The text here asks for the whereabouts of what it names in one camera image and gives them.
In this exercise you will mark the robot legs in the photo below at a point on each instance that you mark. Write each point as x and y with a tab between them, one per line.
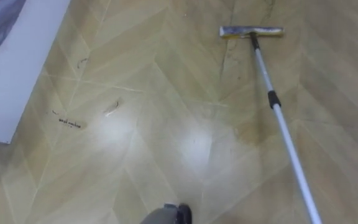
169	215

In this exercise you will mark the mop with silver pole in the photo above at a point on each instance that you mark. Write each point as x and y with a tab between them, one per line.
286	134

